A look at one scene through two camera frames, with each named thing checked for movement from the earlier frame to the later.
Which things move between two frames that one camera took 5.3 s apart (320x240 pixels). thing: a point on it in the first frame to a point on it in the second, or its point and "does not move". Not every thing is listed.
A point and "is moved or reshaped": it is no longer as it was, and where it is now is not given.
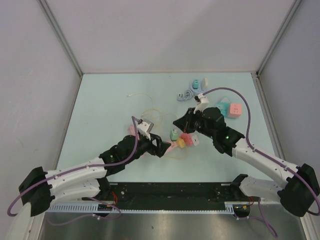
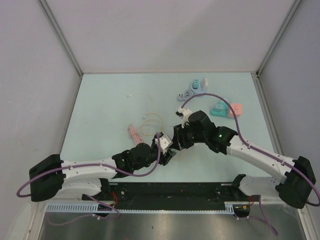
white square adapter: (204, 83) does not move
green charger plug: (173, 136) is moved or reshaped
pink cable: (131, 130) does not move
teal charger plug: (196, 84) does not move
